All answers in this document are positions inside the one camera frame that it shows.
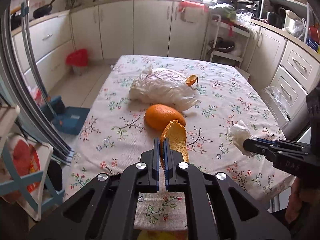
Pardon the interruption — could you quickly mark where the white tissue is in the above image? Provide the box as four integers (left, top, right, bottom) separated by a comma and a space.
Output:
228, 120, 255, 157

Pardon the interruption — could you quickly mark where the large orange peel piece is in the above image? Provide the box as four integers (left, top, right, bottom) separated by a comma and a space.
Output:
160, 120, 189, 169

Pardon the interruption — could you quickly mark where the white plastic bag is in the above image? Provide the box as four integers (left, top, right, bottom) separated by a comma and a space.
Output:
129, 66, 200, 112

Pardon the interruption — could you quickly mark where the white kitchen cart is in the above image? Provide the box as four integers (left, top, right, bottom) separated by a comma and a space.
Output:
200, 13, 252, 67

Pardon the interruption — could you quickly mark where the red-lined trash bin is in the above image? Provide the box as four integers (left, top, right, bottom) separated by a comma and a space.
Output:
66, 48, 88, 75

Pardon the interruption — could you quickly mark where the clear plastic bag on drawer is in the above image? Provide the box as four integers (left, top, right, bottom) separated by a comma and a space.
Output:
262, 86, 290, 121

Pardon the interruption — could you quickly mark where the floral tablecloth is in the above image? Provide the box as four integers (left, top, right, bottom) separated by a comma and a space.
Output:
65, 55, 294, 203

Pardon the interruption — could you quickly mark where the red white cushion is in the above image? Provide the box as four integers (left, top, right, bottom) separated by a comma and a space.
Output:
1, 133, 53, 222

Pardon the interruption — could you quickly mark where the blue folding chair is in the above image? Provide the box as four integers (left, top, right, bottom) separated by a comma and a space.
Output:
0, 104, 65, 221

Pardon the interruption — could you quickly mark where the small orange peel scrap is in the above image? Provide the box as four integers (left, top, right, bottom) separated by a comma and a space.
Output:
185, 75, 199, 86

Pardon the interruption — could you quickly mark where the blue dustpan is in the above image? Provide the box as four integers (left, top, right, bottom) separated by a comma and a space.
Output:
52, 107, 90, 135

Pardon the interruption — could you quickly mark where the orange peel on table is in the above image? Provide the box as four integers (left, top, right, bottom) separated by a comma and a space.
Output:
144, 104, 186, 132

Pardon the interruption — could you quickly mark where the dark wok pan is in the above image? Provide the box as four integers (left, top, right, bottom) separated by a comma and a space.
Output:
208, 36, 235, 53

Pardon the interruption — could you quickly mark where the blue broom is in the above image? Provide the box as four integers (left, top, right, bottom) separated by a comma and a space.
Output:
21, 2, 63, 125

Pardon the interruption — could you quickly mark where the white kettle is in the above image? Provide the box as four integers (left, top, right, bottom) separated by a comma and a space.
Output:
284, 10, 305, 37

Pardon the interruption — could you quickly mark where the red cloth on cabinet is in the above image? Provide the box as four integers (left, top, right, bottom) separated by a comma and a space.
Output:
178, 0, 209, 14

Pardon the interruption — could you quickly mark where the black frying pan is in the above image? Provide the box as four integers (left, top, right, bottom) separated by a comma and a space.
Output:
33, 0, 56, 19

